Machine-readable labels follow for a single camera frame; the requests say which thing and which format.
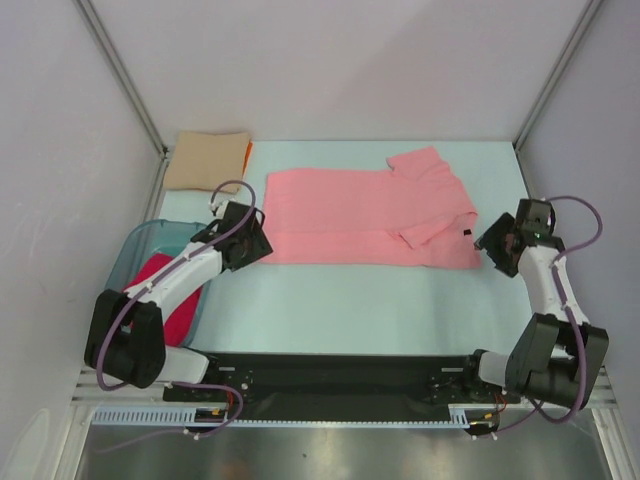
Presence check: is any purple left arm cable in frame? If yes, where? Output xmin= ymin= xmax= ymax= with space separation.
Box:
xmin=94 ymin=180 xmax=259 ymax=451

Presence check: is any pink t shirt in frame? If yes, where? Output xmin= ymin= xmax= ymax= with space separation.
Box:
xmin=263 ymin=147 xmax=482 ymax=270

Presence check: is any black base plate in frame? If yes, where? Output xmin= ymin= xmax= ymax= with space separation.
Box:
xmin=170 ymin=353 xmax=488 ymax=417

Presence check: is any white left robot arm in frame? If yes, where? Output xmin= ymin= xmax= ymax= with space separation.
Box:
xmin=84 ymin=201 xmax=273 ymax=400

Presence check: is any right aluminium corner post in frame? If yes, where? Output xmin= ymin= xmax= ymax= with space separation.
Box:
xmin=512 ymin=0 xmax=607 ymax=154

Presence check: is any teal plastic bin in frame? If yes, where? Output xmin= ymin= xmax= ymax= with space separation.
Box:
xmin=105 ymin=219 xmax=210 ymax=347

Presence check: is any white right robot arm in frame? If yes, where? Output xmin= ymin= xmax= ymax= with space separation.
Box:
xmin=461 ymin=200 xmax=609 ymax=411

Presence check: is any aluminium corner post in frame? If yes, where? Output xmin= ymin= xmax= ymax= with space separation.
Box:
xmin=512 ymin=0 xmax=607 ymax=154
xmin=71 ymin=0 xmax=168 ymax=160

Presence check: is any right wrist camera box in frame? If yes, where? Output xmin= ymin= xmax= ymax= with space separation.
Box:
xmin=515 ymin=199 xmax=556 ymax=237

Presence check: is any beige folded t shirt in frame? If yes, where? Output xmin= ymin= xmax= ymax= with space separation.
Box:
xmin=163 ymin=131 xmax=251 ymax=191

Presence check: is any red t shirt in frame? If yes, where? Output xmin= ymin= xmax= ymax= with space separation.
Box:
xmin=125 ymin=253 xmax=203 ymax=347

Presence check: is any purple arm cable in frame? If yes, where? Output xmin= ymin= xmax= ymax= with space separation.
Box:
xmin=469 ymin=195 xmax=604 ymax=441
xmin=94 ymin=180 xmax=259 ymax=451

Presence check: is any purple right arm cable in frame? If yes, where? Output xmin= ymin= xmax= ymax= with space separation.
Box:
xmin=469 ymin=195 xmax=604 ymax=441

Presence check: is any left aluminium corner post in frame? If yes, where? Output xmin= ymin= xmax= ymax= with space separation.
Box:
xmin=71 ymin=0 xmax=168 ymax=160

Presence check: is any white cable duct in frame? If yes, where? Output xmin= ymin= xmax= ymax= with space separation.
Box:
xmin=92 ymin=406 xmax=497 ymax=431

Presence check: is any aluminium frame rail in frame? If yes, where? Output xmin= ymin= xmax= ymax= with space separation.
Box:
xmin=69 ymin=364 xmax=621 ymax=410

